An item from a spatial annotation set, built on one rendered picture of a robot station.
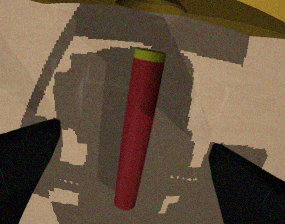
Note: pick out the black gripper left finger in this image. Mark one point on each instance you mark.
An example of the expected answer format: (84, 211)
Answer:
(24, 155)

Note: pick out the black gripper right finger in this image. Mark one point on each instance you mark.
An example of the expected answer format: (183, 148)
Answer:
(246, 193)

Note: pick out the red cylindrical rod with yellow tip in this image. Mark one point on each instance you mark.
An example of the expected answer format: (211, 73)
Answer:
(145, 79)

